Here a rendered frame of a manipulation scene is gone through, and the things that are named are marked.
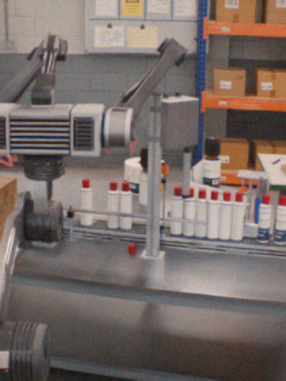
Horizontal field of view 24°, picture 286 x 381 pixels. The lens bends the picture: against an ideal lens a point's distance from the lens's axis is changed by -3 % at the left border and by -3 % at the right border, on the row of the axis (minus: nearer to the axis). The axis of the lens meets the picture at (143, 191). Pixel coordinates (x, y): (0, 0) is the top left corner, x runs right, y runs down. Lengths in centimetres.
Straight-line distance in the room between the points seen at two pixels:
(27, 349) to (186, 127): 119
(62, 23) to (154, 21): 98
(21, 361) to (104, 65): 556
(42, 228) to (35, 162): 22
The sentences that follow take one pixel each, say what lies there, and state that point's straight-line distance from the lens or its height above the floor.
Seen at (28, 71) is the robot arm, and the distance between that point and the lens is 257.
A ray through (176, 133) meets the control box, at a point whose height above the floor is 135.
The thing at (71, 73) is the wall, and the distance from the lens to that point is 732.
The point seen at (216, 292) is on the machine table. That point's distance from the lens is 254.
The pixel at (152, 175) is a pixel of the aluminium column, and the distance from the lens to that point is 273.
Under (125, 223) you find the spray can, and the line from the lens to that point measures 297.
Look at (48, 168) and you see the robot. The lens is 222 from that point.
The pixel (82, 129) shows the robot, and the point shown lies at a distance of 217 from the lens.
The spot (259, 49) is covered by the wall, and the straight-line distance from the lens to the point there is 724.
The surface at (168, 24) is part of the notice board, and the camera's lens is 706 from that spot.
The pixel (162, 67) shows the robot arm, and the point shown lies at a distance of 247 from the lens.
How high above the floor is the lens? 192
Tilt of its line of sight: 17 degrees down
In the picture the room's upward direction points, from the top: 1 degrees clockwise
